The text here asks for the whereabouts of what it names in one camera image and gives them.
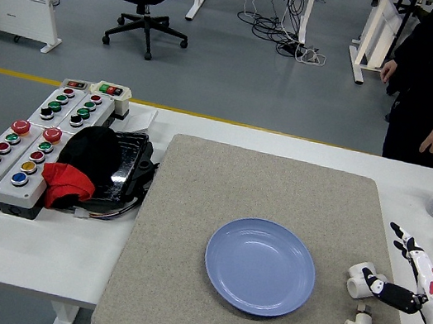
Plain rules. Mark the small grey rocker switch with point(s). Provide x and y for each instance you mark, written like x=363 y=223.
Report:
x=75 y=84

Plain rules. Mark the glossy black tray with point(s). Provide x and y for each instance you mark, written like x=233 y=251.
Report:
x=130 y=163

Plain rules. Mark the person's right hand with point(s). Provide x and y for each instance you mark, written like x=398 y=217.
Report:
x=388 y=70

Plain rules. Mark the white paper sheet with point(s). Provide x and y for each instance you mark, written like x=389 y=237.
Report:
x=140 y=119

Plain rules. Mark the blue round plate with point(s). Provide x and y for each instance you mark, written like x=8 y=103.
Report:
x=260 y=270

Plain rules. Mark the plain white pipe tee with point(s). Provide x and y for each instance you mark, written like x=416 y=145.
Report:
x=356 y=284

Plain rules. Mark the white table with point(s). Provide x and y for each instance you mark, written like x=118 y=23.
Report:
x=37 y=248

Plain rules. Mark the white green-red switch box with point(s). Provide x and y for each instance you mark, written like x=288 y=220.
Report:
x=120 y=103

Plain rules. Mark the green-button grey control box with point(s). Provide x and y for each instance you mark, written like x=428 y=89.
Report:
x=44 y=102
x=97 y=109

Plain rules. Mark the black cloth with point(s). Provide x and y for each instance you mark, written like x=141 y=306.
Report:
x=90 y=152

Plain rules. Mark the grey-brown mat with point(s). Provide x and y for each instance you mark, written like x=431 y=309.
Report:
x=238 y=182

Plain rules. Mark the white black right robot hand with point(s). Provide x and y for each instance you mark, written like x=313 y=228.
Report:
x=431 y=288

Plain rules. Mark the red cloth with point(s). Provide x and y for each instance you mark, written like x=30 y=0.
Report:
x=66 y=183

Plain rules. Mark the white desk frame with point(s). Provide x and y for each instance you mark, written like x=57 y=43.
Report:
x=375 y=35

